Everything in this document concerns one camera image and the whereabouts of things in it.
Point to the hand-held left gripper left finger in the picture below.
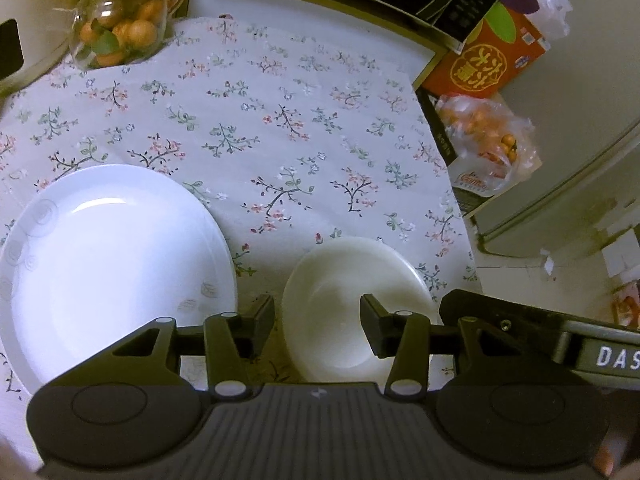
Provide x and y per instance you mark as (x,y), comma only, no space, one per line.
(258,316)

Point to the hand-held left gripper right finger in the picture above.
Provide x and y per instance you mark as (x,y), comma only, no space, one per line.
(374,324)

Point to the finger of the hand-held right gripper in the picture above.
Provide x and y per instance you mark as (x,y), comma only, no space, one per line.
(525,330)

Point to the large white bowl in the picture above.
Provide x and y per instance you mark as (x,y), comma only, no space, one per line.
(320,320)

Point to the white plate with swirl print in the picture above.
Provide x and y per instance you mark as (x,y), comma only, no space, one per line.
(110,270)

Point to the floral tablecloth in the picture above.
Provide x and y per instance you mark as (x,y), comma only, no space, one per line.
(280,125)

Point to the plastic bag of oranges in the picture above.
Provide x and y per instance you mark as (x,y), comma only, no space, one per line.
(487,135)

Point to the red gift box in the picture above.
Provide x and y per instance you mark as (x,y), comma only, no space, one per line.
(490,55)

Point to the glass jar of kumquats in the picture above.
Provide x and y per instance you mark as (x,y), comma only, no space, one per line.
(117,25)

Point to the clear plastic bag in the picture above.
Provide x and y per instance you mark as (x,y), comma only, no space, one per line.
(547,0)

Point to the white air fryer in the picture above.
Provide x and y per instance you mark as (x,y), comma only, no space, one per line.
(35,20)

